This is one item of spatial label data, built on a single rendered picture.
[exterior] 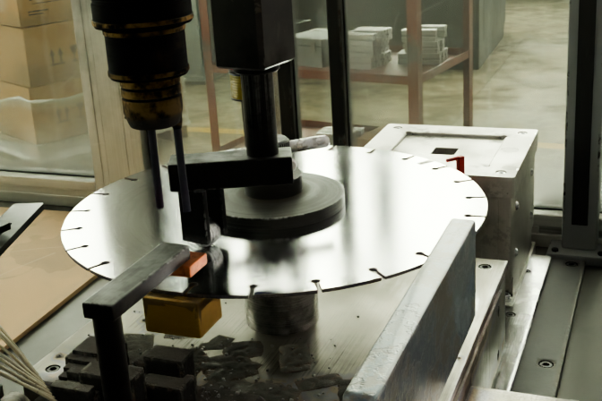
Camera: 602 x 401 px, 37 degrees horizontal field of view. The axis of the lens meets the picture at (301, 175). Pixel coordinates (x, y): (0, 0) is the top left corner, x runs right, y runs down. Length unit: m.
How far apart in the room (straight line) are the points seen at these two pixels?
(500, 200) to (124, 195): 0.38
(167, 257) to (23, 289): 0.58
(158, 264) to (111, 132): 0.78
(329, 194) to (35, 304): 0.48
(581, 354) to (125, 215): 0.45
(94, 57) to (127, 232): 0.64
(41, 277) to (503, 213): 0.56
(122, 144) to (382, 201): 0.67
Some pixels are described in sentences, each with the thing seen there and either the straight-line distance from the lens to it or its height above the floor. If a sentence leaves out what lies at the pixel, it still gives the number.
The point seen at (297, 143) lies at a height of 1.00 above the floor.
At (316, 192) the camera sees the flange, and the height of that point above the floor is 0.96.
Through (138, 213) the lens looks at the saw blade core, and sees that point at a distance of 0.73.
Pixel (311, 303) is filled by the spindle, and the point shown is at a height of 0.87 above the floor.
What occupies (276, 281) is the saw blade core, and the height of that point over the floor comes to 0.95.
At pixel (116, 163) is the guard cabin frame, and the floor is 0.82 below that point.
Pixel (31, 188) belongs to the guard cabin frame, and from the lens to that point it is 1.44.
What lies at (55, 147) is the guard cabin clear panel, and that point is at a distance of 1.42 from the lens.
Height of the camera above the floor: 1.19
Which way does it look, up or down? 18 degrees down
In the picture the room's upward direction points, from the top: 4 degrees counter-clockwise
